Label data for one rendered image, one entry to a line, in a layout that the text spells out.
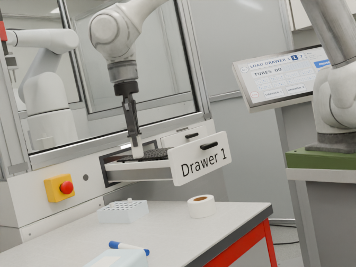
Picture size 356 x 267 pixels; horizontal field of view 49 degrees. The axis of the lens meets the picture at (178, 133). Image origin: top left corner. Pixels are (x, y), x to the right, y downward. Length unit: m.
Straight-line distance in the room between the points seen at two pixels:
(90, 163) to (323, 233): 0.82
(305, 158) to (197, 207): 0.47
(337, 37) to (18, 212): 1.00
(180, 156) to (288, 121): 0.99
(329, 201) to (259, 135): 1.69
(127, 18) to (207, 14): 2.11
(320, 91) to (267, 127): 1.67
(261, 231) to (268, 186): 2.07
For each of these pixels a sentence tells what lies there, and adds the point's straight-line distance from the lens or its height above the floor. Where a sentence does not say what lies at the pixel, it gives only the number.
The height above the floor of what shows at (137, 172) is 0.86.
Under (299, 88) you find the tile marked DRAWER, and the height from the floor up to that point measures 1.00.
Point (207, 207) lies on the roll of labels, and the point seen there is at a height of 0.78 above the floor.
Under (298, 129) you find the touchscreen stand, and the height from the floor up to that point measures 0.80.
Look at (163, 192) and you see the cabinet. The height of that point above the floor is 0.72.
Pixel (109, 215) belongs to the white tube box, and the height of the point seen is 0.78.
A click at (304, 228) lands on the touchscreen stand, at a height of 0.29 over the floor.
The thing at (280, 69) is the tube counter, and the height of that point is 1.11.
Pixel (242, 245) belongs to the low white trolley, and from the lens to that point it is 0.96.
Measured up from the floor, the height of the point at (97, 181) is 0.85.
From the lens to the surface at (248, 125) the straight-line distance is 3.03.
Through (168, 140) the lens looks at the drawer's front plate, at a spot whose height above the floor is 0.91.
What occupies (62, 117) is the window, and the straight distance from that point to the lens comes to 1.34.
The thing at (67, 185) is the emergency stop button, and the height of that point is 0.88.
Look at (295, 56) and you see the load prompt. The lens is 2.14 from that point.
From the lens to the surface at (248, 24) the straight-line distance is 2.99.
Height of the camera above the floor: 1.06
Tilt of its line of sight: 5 degrees down
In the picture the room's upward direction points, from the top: 12 degrees counter-clockwise
